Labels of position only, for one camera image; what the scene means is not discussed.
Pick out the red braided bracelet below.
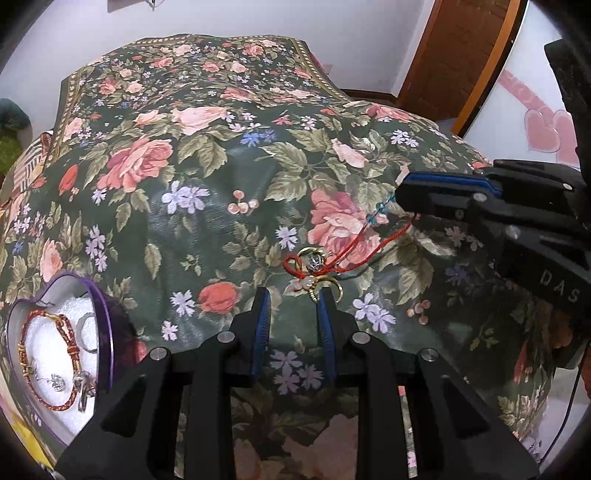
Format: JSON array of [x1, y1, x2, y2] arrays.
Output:
[[18, 310, 83, 412]]

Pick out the green patterned cloth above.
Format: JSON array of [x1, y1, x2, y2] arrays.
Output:
[[0, 133, 27, 177]]

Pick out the silver ring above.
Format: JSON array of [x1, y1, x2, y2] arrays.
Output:
[[75, 313, 100, 354]]

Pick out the teal cord bracelet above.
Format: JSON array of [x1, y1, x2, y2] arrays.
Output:
[[339, 191, 399, 280]]

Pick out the white wardrobe door pink hearts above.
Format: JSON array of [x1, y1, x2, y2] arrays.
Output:
[[462, 0, 583, 172]]

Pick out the yellow cloth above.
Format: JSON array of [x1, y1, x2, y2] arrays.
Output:
[[8, 413, 52, 464]]

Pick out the red cord bracelet with charms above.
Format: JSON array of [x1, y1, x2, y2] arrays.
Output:
[[281, 213, 416, 305]]

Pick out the floral blanket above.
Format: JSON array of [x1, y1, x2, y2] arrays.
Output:
[[0, 34, 559, 480]]

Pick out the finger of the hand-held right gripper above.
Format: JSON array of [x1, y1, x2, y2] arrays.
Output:
[[406, 171, 503, 195], [395, 176, 503, 232]]

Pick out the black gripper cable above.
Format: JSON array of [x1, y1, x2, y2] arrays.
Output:
[[539, 364, 583, 468]]

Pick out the wooden wardrobe frame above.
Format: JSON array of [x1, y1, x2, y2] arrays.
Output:
[[396, 0, 528, 138]]

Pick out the dark bag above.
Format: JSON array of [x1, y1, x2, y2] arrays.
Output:
[[0, 98, 32, 139]]

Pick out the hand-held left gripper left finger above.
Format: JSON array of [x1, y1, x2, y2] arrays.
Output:
[[55, 286, 273, 480]]

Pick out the silver clasp pendant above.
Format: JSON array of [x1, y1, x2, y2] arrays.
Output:
[[72, 369, 98, 412]]

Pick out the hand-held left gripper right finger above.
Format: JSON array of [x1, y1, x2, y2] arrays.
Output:
[[316, 288, 541, 480]]

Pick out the purple heart-shaped jewelry box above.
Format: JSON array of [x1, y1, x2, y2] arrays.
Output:
[[0, 272, 116, 462]]

